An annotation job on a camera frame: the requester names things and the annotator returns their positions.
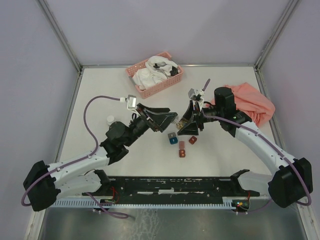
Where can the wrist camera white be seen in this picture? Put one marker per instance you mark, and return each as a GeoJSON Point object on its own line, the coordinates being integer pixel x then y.
{"type": "Point", "coordinates": [130, 101]}
{"type": "Point", "coordinates": [196, 95]}

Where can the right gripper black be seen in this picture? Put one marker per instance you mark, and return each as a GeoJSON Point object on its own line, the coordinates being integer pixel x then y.
{"type": "Point", "coordinates": [192, 129]}

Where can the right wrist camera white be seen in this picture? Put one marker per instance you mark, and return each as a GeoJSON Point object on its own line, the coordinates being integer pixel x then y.
{"type": "Point", "coordinates": [196, 95]}

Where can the white cloth in basket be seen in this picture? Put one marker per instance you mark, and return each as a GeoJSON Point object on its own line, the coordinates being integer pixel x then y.
{"type": "Point", "coordinates": [156, 70]}

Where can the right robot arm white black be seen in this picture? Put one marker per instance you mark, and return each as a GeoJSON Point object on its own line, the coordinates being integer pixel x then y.
{"type": "Point", "coordinates": [290, 179]}

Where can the red pill box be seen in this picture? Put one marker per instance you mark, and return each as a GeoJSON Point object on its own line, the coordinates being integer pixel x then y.
{"type": "Point", "coordinates": [181, 149]}
{"type": "Point", "coordinates": [193, 140]}

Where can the white cable duct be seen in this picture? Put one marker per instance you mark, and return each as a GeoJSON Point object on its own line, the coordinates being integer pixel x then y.
{"type": "Point", "coordinates": [89, 203]}

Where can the teal pill box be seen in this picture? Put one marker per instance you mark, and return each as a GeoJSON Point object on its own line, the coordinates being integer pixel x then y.
{"type": "Point", "coordinates": [173, 140]}

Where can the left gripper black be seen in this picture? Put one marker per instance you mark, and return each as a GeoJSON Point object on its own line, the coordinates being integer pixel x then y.
{"type": "Point", "coordinates": [163, 119]}

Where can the glass pill bottle yellow pills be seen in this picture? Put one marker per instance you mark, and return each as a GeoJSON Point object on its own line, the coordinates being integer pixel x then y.
{"type": "Point", "coordinates": [179, 122]}

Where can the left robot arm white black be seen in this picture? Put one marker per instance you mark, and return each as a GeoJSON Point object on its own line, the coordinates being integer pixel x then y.
{"type": "Point", "coordinates": [46, 183]}

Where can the pink shirt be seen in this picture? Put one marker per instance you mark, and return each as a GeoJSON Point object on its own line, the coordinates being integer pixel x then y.
{"type": "Point", "coordinates": [254, 104]}

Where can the white bottle cap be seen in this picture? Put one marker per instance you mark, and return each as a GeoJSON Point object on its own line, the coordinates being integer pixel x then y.
{"type": "Point", "coordinates": [110, 120]}

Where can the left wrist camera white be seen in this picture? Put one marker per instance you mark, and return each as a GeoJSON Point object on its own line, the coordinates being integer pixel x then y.
{"type": "Point", "coordinates": [130, 101]}

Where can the grey pill box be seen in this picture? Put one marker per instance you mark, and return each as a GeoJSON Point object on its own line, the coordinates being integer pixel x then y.
{"type": "Point", "coordinates": [171, 135]}

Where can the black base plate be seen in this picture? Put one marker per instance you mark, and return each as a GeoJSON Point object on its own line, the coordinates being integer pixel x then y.
{"type": "Point", "coordinates": [165, 190]}

